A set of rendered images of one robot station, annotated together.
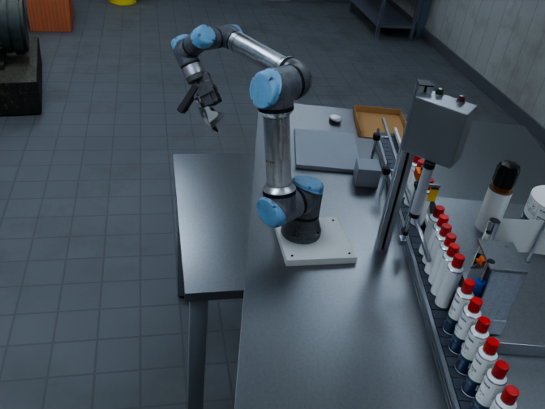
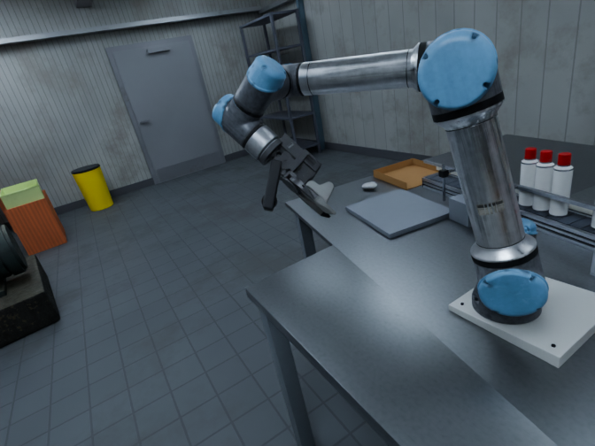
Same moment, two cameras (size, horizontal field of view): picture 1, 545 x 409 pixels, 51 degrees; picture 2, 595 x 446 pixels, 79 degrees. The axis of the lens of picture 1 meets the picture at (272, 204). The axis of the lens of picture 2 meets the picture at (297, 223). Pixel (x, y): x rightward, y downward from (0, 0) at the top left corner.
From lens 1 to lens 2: 1.40 m
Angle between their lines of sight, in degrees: 15
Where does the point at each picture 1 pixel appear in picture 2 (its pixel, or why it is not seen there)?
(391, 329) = not seen: outside the picture
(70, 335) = not seen: outside the picture
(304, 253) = (560, 332)
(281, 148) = (506, 169)
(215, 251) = (436, 402)
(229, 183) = (342, 288)
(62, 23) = (56, 239)
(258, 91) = (448, 75)
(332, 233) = not seen: hidden behind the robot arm
